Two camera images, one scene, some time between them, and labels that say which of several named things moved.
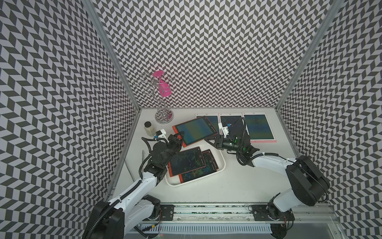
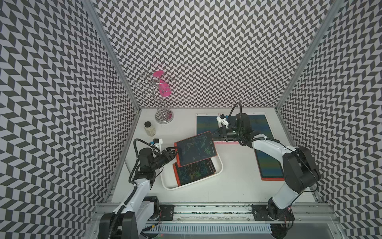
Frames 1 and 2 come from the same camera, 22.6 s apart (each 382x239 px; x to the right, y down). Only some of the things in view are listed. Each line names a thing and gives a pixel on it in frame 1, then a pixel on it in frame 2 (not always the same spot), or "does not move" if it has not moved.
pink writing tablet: (213, 118) does not move
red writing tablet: (186, 161) to (195, 149)
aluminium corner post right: (330, 15) does not move
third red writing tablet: (211, 167) does not move
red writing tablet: (195, 130) to (269, 168)
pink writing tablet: (258, 127) does not move
